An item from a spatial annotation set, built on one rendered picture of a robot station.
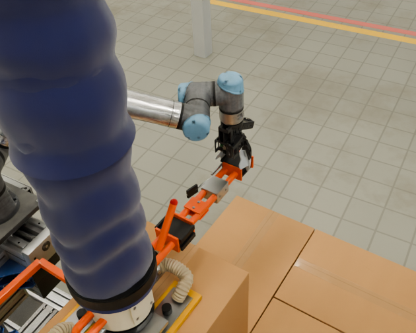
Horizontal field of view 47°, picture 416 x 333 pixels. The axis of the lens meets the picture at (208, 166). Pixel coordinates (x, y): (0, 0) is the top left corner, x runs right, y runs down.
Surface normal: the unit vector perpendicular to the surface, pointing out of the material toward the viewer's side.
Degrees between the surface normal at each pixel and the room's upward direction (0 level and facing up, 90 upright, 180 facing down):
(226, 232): 0
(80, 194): 98
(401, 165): 0
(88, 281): 74
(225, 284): 0
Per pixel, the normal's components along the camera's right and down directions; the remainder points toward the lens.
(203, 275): -0.04, -0.74
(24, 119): -0.20, 0.68
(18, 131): -0.37, 0.74
